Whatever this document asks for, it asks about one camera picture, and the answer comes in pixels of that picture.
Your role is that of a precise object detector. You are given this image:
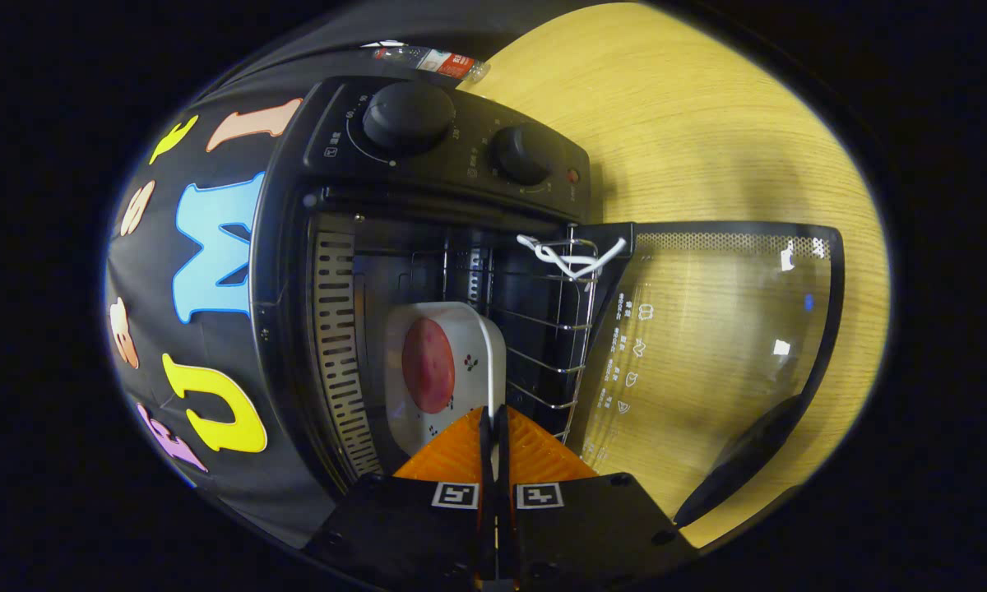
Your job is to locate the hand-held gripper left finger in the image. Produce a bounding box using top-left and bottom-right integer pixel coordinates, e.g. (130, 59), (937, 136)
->
(304, 405), (498, 590)

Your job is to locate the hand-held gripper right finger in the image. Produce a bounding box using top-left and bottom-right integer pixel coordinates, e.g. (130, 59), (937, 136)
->
(493, 403), (700, 590)

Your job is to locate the pink meat slice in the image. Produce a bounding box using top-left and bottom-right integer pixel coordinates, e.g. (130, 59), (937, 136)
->
(401, 317), (456, 414)

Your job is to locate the white rectangular plate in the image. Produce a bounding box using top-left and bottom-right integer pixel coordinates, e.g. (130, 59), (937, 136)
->
(382, 301), (507, 457)

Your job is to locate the black toaster oven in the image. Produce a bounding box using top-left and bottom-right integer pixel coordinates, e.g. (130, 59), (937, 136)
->
(248, 76), (846, 527)

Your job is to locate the clear plastic water bottle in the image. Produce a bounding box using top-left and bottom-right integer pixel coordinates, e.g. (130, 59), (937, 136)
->
(372, 45), (491, 81)

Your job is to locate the metal oven wire rack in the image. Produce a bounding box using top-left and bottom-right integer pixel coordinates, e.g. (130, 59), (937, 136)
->
(411, 226), (601, 445)

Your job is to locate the white string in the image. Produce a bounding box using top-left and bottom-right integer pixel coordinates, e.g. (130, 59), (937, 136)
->
(517, 233), (628, 282)

